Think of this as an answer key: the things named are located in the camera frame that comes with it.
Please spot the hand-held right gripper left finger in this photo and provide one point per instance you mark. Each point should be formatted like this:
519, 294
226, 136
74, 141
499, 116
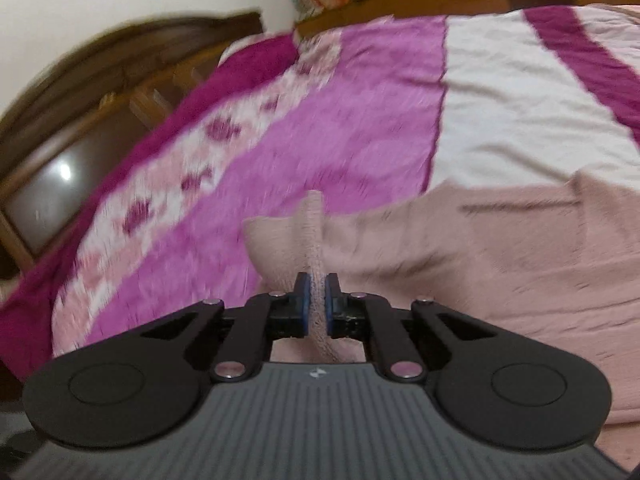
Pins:
301, 305

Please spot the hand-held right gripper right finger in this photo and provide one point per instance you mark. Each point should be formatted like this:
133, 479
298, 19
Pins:
331, 305

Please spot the pink knitted cardigan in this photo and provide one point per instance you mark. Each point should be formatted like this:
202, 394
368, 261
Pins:
475, 270

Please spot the pink and white striped bedspread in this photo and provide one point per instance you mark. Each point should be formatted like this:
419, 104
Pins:
360, 110

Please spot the magenta pillow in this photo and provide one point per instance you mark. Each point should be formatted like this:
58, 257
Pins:
260, 55

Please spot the dark wooden headboard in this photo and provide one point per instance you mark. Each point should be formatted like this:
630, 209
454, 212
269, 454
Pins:
100, 90

